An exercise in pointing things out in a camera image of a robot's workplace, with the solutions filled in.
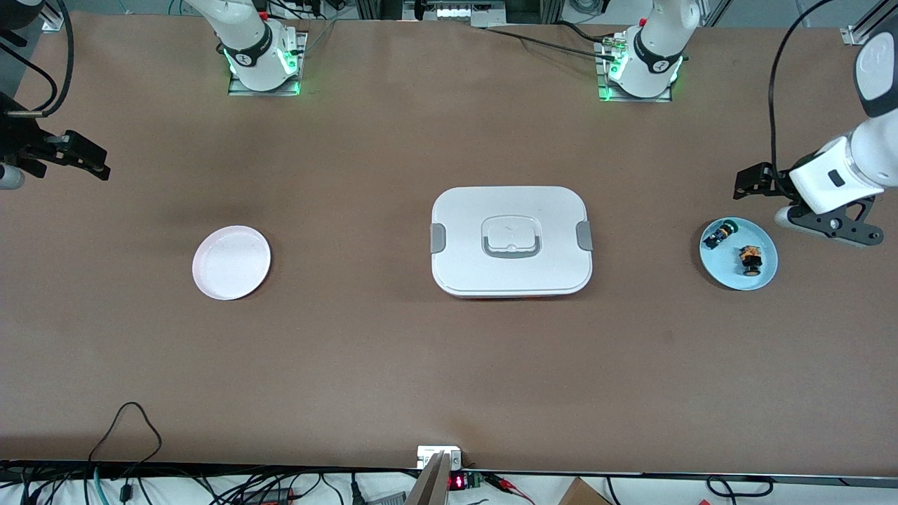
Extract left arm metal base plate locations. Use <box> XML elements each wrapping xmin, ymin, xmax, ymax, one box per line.
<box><xmin>595</xmin><ymin>35</ymin><xmax>674</xmax><ymax>104</ymax></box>

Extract aluminium frame profile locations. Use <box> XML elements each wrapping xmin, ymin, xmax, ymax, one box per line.
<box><xmin>840</xmin><ymin>0</ymin><xmax>898</xmax><ymax>47</ymax></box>

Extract black power adapter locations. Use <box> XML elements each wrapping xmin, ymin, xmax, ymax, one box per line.
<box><xmin>239</xmin><ymin>486</ymin><xmax>299</xmax><ymax>504</ymax></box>

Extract black cable to arm base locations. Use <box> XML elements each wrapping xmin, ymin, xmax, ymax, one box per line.
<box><xmin>484</xmin><ymin>21</ymin><xmax>622</xmax><ymax>58</ymax></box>

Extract pink plate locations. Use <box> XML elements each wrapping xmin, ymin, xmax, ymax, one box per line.
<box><xmin>192</xmin><ymin>225</ymin><xmax>272</xmax><ymax>301</ymax></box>

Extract light blue plate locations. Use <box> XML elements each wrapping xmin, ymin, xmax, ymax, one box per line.
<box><xmin>699</xmin><ymin>217</ymin><xmax>779</xmax><ymax>291</ymax></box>

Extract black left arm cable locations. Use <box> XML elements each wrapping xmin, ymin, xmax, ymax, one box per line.
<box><xmin>768</xmin><ymin>0</ymin><xmax>839</xmax><ymax>190</ymax></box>

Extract small white block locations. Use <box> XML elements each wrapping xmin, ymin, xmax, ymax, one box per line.
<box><xmin>417</xmin><ymin>445</ymin><xmax>463</xmax><ymax>470</ymax></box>

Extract black left camera bracket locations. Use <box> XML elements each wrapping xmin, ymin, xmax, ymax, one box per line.
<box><xmin>789</xmin><ymin>196</ymin><xmax>885</xmax><ymax>248</ymax></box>

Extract grey-brown slanted bar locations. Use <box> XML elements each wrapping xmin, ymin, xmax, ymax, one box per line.
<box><xmin>405</xmin><ymin>452</ymin><xmax>453</xmax><ymax>505</ymax></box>

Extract black coiled cable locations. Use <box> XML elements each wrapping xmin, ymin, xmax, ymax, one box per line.
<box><xmin>705</xmin><ymin>476</ymin><xmax>775</xmax><ymax>499</ymax></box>

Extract brown cardboard piece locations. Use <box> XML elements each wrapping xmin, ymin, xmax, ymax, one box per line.
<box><xmin>557</xmin><ymin>477</ymin><xmax>612</xmax><ymax>505</ymax></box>

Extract red clip leads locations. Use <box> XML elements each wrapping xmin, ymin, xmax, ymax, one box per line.
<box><xmin>484</xmin><ymin>473</ymin><xmax>537</xmax><ymax>504</ymax></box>

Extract white device with sockets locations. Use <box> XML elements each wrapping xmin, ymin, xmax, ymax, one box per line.
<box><xmin>435</xmin><ymin>2</ymin><xmax>507</xmax><ymax>27</ymax></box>

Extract green push-button switch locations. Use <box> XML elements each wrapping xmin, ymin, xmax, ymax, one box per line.
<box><xmin>704</xmin><ymin>220</ymin><xmax>739</xmax><ymax>250</ymax></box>

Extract thin black looped cable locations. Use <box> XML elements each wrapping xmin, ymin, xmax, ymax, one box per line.
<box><xmin>88</xmin><ymin>401</ymin><xmax>163</xmax><ymax>465</ymax></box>

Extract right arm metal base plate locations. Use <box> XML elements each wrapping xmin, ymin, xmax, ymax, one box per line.
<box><xmin>227</xmin><ymin>31</ymin><xmax>308</xmax><ymax>97</ymax></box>

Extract white lidded container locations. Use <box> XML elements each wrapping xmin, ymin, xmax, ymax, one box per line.
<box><xmin>429</xmin><ymin>186</ymin><xmax>594</xmax><ymax>300</ymax></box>

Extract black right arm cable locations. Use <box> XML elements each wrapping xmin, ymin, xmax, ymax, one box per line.
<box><xmin>0</xmin><ymin>0</ymin><xmax>75</xmax><ymax>117</ymax></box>

